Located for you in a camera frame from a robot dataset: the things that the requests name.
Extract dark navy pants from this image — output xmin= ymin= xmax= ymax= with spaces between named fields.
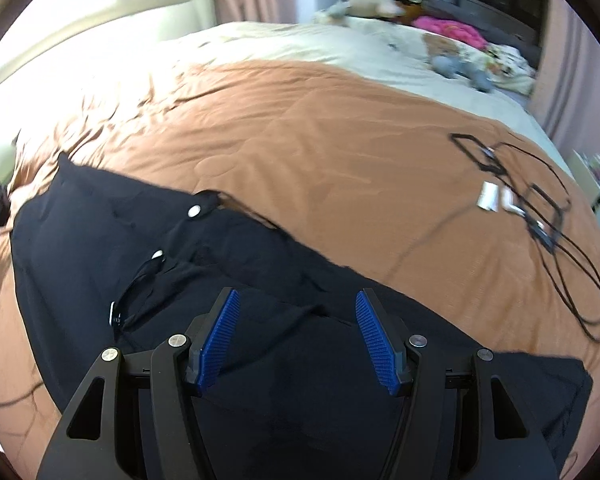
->
xmin=10 ymin=158 xmax=592 ymax=479

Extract brown fleece blanket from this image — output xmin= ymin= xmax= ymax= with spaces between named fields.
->
xmin=0 ymin=61 xmax=600 ymax=479

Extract white charger on bed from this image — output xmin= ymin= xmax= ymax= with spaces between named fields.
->
xmin=477 ymin=181 xmax=524 ymax=217

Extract grey teddy plush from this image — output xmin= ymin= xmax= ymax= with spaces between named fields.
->
xmin=422 ymin=32 xmax=493 ymax=93

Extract cream bed sheet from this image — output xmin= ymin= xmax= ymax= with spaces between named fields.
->
xmin=147 ymin=18 xmax=567 ymax=168

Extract pink plush toy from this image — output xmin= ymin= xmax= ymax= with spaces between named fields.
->
xmin=412 ymin=15 xmax=488 ymax=50

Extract beige plush toy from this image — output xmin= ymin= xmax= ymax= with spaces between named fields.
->
xmin=313 ymin=0 xmax=405 ymax=24

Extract cream padded headboard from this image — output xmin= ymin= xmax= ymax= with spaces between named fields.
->
xmin=0 ymin=0 xmax=216 ymax=84

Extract black cable on bed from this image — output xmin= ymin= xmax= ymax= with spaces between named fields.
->
xmin=450 ymin=131 xmax=600 ymax=344

